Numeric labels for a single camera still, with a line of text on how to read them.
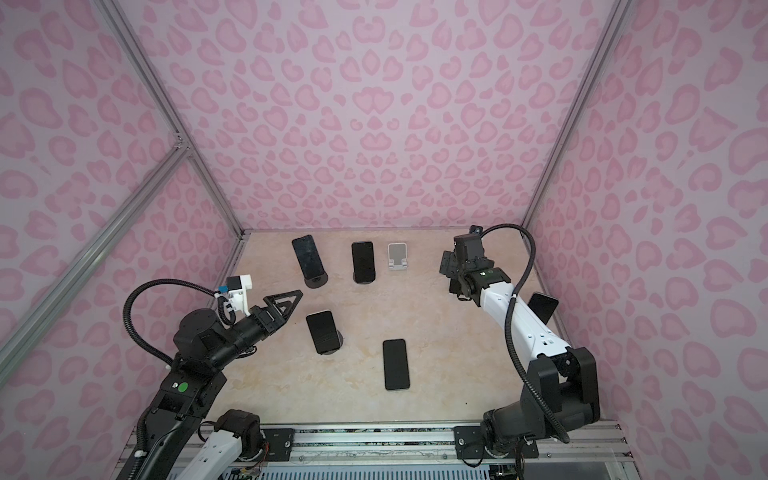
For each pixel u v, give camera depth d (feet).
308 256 3.21
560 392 1.36
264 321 1.89
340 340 3.04
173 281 1.89
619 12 2.27
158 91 2.65
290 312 1.95
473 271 2.06
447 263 2.59
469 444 2.41
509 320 1.58
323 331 2.69
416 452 2.37
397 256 3.50
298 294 2.07
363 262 3.30
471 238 2.12
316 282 3.42
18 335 1.68
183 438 1.52
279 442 2.41
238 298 1.99
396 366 2.82
